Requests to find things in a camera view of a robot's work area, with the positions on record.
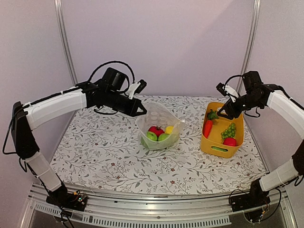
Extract floral table cover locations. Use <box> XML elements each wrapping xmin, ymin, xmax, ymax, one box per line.
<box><xmin>50</xmin><ymin>96</ymin><xmax>267</xmax><ymax>195</ymax></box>

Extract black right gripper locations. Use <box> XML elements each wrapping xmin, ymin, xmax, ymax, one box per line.
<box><xmin>217</xmin><ymin>93</ymin><xmax>262</xmax><ymax>120</ymax></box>

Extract green apple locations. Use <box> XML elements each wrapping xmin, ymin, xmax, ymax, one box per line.
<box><xmin>146</xmin><ymin>131</ymin><xmax>158</xmax><ymax>142</ymax></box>

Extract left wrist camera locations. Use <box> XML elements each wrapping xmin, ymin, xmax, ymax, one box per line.
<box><xmin>126</xmin><ymin>79</ymin><xmax>147</xmax><ymax>100</ymax></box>

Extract yellow plastic basket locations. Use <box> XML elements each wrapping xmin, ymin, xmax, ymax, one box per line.
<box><xmin>200</xmin><ymin>102</ymin><xmax>244</xmax><ymax>158</ymax></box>

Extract green pear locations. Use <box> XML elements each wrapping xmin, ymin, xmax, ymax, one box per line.
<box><xmin>158</xmin><ymin>133</ymin><xmax>170</xmax><ymax>142</ymax></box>

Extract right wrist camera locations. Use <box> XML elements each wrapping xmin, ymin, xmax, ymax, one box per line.
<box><xmin>216</xmin><ymin>83</ymin><xmax>239</xmax><ymax>103</ymax></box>

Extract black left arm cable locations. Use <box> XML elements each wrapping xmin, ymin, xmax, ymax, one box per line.
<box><xmin>89</xmin><ymin>61</ymin><xmax>135</xmax><ymax>86</ymax></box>

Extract red fruit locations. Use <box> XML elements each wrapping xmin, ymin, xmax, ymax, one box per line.
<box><xmin>223</xmin><ymin>137</ymin><xmax>237</xmax><ymax>147</ymax></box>

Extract clear zip top bag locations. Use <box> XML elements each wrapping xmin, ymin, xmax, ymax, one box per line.
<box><xmin>135</xmin><ymin>102</ymin><xmax>185</xmax><ymax>150</ymax></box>

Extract red tomato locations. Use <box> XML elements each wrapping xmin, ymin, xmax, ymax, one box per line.
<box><xmin>148</xmin><ymin>126</ymin><xmax>164</xmax><ymax>137</ymax></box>

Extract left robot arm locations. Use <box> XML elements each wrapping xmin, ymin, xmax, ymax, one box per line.
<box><xmin>7</xmin><ymin>67</ymin><xmax>147</xmax><ymax>206</ymax></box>

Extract right aluminium post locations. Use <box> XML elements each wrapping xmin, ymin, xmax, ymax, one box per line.
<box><xmin>239</xmin><ymin>0</ymin><xmax>262</xmax><ymax>74</ymax></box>

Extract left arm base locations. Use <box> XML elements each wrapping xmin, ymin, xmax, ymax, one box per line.
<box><xmin>46</xmin><ymin>186</ymin><xmax>88</xmax><ymax>211</ymax></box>

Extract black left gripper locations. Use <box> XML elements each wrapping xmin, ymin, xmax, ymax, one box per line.
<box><xmin>105</xmin><ymin>89</ymin><xmax>147</xmax><ymax>117</ymax></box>

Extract aluminium post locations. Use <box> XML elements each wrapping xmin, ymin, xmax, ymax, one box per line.
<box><xmin>54</xmin><ymin>0</ymin><xmax>78</xmax><ymax>85</ymax></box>
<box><xmin>239</xmin><ymin>0</ymin><xmax>262</xmax><ymax>74</ymax></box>

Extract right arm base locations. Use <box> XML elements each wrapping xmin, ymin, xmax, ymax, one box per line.
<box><xmin>228</xmin><ymin>189</ymin><xmax>270</xmax><ymax>223</ymax></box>

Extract green grapes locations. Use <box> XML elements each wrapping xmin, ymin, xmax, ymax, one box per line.
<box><xmin>221</xmin><ymin>123</ymin><xmax>236</xmax><ymax>140</ymax></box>

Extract green leafy vegetable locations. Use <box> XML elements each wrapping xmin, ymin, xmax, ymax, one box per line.
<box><xmin>207</xmin><ymin>109</ymin><xmax>219</xmax><ymax>120</ymax></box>

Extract yellow lemon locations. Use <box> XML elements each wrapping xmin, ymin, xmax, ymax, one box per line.
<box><xmin>164</xmin><ymin>125</ymin><xmax>174</xmax><ymax>134</ymax></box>

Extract aluminium front rail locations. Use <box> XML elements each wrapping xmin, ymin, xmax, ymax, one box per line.
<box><xmin>19</xmin><ymin>184</ymin><xmax>298</xmax><ymax>228</ymax></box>

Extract left aluminium post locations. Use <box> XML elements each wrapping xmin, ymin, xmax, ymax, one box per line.
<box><xmin>54</xmin><ymin>0</ymin><xmax>78</xmax><ymax>85</ymax></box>

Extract orange carrot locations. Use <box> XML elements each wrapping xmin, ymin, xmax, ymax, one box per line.
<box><xmin>203</xmin><ymin>119</ymin><xmax>213</xmax><ymax>138</ymax></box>

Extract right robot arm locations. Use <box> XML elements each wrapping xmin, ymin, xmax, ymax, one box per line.
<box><xmin>216</xmin><ymin>71</ymin><xmax>304</xmax><ymax>207</ymax></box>

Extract green bitter gourd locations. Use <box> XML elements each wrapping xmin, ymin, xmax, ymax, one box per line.
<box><xmin>211</xmin><ymin>146</ymin><xmax>228</xmax><ymax>152</ymax></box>

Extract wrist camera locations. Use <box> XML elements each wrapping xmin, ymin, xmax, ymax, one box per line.
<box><xmin>216</xmin><ymin>83</ymin><xmax>239</xmax><ymax>103</ymax></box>
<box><xmin>126</xmin><ymin>79</ymin><xmax>147</xmax><ymax>100</ymax></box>

